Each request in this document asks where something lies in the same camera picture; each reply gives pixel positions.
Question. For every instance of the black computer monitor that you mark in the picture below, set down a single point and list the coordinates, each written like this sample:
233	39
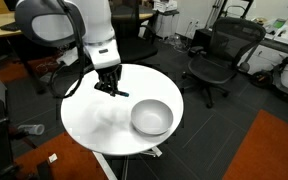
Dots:
9	3

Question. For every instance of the grey round bowl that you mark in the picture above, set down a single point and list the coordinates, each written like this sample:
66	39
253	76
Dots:
157	110

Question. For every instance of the black electric scooter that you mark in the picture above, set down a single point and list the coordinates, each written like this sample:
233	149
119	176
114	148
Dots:
260	78

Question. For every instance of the black box under desk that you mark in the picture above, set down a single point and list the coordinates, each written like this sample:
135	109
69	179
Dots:
204	35

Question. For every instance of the black mesh office chair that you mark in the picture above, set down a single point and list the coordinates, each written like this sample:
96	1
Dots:
207	68

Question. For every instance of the small white paper scrap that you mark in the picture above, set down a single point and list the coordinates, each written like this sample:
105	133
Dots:
52	158

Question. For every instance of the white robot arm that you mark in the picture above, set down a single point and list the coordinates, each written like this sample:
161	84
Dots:
97	20

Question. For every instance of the white drawer cabinet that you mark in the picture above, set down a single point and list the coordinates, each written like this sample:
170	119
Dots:
165	25

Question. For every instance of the black metal stand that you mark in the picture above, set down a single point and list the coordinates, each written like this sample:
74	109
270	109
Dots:
224	8

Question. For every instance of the grey flat floor pad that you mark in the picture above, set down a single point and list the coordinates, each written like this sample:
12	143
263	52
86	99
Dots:
45	77

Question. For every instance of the white box on cabinet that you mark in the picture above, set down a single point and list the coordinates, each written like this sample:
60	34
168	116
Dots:
165	5

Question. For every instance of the black high-back office chair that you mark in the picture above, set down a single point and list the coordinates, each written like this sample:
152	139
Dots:
137	50

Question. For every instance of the white metal table base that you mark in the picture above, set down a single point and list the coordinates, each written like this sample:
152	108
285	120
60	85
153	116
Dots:
103	165

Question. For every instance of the green item on desk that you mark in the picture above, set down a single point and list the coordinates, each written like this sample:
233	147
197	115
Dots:
279	22

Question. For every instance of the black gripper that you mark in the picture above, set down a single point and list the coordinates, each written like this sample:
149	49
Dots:
110	74

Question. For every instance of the black computer keyboard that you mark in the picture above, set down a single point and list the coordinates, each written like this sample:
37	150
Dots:
9	27

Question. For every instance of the clear plastic bottle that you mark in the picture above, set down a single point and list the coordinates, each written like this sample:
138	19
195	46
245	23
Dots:
32	129

